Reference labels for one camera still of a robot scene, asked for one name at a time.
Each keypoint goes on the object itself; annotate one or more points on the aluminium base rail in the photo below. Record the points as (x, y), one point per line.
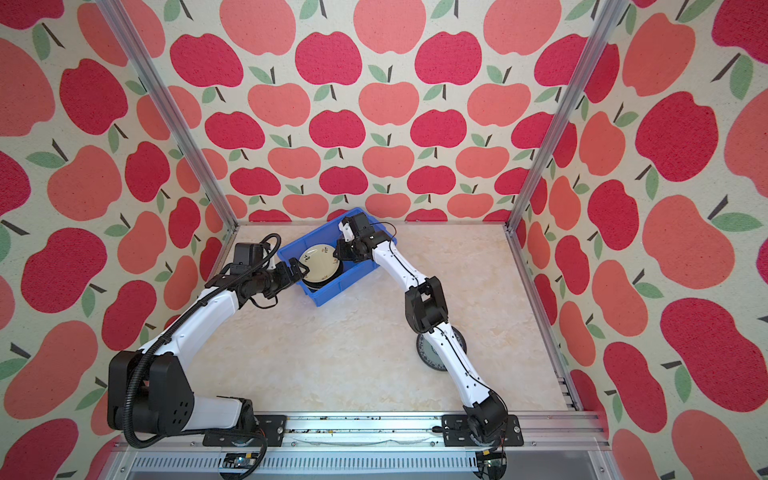
(380, 445)

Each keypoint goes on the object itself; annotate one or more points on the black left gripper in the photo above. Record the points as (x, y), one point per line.
(286, 278)

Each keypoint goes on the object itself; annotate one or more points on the aluminium left corner post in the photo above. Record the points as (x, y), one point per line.
(130, 41)

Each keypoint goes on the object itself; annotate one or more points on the aluminium corner post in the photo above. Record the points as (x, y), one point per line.
(130, 41)
(605, 23)

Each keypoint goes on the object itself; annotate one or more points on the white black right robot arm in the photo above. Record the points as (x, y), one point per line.
(487, 421)

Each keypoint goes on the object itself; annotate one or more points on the black round plate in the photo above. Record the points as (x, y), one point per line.
(316, 286)

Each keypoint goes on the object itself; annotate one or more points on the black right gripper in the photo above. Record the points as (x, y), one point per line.
(338, 251)

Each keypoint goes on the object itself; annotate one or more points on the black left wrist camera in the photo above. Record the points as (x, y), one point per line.
(246, 256)

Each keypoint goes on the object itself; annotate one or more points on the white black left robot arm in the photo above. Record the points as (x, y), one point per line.
(149, 395)

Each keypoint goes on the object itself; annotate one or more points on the blue patterned round plate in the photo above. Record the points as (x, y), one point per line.
(429, 355)

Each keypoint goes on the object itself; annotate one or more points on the aluminium right corner post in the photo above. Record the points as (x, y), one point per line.
(605, 23)

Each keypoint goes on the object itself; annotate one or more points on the blue plastic bin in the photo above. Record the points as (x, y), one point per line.
(329, 234)

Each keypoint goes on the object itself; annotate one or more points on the cream yellow round plate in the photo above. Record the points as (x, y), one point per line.
(321, 263)

